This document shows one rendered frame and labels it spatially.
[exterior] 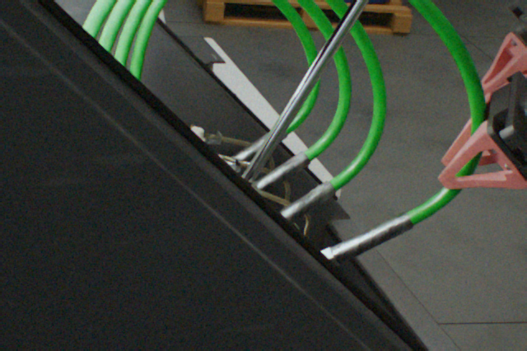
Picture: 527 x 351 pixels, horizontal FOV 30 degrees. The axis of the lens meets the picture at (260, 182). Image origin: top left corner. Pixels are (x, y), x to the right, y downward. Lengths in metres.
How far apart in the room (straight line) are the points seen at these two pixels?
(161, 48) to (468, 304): 2.12
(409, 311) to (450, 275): 2.12
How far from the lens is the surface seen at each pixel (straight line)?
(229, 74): 1.83
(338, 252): 0.94
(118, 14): 0.95
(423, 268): 3.35
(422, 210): 0.94
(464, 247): 3.54
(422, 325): 1.20
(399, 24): 5.91
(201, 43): 1.99
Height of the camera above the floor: 1.57
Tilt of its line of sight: 25 degrees down
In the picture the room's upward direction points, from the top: 7 degrees clockwise
